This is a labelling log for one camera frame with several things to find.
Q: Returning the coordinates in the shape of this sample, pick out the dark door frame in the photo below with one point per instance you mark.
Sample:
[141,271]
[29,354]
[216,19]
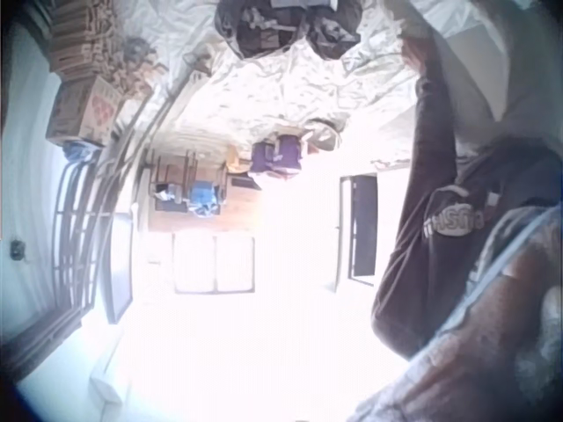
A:
[363,228]

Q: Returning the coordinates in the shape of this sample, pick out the crumpled white floor sheet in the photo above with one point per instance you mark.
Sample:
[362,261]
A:
[286,92]

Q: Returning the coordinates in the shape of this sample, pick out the white double door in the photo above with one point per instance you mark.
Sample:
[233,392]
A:
[214,264]

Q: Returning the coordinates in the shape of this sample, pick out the stack of cardboard boxes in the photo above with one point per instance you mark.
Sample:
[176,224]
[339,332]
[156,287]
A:
[77,35]

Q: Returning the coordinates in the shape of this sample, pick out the cardboard box with red print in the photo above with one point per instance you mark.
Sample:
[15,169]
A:
[83,112]

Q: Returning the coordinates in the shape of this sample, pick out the person's left fingers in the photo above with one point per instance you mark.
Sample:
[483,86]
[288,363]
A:
[409,45]

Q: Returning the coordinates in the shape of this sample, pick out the person's left hand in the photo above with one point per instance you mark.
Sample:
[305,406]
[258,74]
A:
[414,55]

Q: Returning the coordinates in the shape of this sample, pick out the dark metal window grille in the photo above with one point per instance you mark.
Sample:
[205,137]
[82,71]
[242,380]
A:
[92,206]

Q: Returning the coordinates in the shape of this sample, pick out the purple box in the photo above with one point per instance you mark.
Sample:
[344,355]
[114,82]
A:
[277,156]

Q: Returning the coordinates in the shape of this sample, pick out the white cloth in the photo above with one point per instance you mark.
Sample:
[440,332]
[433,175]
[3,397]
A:
[479,53]

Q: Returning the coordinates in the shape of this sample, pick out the small black bag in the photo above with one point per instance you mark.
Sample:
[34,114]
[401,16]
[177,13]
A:
[334,37]

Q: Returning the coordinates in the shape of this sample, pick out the wooden table with clutter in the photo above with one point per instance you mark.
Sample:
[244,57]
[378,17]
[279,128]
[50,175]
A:
[193,193]

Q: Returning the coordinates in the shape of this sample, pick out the black wall socket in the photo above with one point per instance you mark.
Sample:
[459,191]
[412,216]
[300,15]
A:
[17,250]

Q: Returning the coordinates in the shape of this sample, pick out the large black bag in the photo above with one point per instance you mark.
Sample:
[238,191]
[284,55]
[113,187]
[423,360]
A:
[259,31]

